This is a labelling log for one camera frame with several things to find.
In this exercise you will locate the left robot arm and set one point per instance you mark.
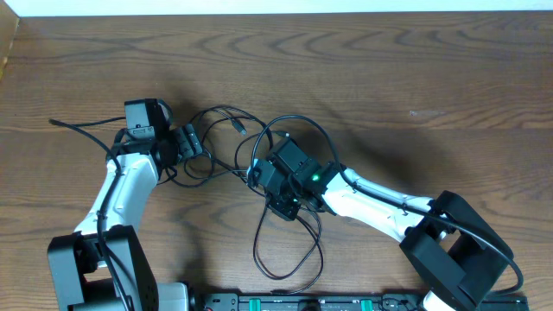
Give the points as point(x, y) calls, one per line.
point(102, 265)

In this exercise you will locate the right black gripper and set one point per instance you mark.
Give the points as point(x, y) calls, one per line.
point(273, 204)

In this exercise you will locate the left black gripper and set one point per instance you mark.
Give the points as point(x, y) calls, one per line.
point(190, 140)

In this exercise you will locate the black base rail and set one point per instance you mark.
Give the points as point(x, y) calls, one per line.
point(235, 302)

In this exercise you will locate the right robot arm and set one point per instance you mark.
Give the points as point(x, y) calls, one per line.
point(453, 249)

